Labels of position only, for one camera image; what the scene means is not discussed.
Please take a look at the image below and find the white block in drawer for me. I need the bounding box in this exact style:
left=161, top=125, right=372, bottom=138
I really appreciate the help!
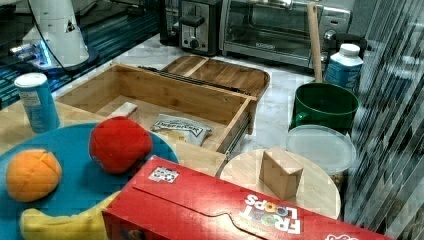
left=108, top=102, right=138, bottom=120

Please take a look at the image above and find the wooden lid with knob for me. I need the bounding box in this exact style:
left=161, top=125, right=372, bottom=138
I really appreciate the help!
left=220, top=147, right=341, bottom=219

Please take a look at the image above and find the silver toaster oven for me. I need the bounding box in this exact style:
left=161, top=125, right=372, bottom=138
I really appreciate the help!
left=219, top=0, right=355, bottom=68

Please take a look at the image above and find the wooden serving tray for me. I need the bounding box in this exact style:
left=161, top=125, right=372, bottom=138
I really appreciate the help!
left=163, top=55, right=270, bottom=98

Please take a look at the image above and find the blue bottle white cap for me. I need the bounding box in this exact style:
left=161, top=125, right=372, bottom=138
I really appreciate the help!
left=324, top=43, right=363, bottom=91

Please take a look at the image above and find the yellow plush banana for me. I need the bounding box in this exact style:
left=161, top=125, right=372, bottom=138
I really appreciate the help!
left=20, top=191, right=119, bottom=240

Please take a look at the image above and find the red Froot Loops box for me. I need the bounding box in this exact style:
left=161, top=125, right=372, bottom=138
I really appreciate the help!
left=103, top=156, right=393, bottom=240

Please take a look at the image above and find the orange plush fruit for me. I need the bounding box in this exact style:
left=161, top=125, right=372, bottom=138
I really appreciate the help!
left=6, top=149, right=62, bottom=202

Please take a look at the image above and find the wooden drawer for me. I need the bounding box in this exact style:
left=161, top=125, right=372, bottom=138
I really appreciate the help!
left=58, top=64, right=260, bottom=153

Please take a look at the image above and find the silver snack packet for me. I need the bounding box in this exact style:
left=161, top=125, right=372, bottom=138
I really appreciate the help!
left=151, top=114, right=213, bottom=146

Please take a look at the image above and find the green mug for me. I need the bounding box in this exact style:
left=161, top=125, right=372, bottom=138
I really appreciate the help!
left=289, top=82, right=359, bottom=134

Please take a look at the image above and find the blue plate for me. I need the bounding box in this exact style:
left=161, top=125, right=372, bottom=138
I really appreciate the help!
left=0, top=122, right=180, bottom=240

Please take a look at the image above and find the silver toaster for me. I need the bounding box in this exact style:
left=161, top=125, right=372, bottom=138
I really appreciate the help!
left=159, top=0, right=222, bottom=56

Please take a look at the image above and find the blue can white lid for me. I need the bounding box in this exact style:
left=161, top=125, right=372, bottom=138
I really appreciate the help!
left=14, top=73, right=60, bottom=133

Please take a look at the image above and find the wooden rolling pin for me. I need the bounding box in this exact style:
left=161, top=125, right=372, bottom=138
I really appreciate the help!
left=307, top=2, right=323, bottom=83

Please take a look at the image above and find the red plush apple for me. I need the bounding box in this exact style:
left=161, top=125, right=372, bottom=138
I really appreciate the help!
left=89, top=116, right=153, bottom=174

